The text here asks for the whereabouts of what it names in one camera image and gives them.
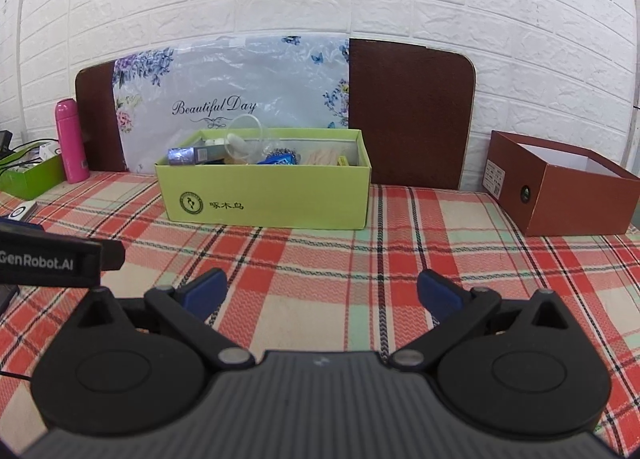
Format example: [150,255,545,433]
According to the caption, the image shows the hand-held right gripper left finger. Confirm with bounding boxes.
[65,268,257,373]

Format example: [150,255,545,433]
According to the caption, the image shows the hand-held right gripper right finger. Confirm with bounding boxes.
[387,269,576,371]

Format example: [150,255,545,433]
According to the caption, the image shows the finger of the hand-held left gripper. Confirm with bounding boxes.
[0,218,44,236]
[98,240,125,273]

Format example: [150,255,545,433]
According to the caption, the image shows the light green cardboard box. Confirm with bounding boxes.
[154,128,372,231]

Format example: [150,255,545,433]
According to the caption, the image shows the iridescent blue gold slim box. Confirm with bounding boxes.
[167,146,211,166]

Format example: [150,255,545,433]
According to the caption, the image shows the white glove with pink cuff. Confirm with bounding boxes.
[206,134,248,162]

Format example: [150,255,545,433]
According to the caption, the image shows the blue box with barcode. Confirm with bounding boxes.
[259,149,299,166]

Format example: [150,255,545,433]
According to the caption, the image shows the clear plastic tube package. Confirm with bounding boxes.
[226,114,266,162]

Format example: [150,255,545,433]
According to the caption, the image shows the bag of cotton swabs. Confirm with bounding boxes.
[300,149,341,167]

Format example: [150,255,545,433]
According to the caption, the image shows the white flat device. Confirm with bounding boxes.
[0,202,39,223]

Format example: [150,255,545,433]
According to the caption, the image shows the green tray box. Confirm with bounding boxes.
[0,151,66,200]

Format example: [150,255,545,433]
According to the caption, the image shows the pink thermos bottle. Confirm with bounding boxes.
[55,99,91,184]

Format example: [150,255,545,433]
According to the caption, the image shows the plaid tablecloth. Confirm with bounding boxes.
[0,171,640,455]

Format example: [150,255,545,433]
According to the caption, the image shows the brown shoe box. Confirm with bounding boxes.
[482,130,640,237]

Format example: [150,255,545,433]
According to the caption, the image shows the floral plastic bag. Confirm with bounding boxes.
[112,35,351,174]

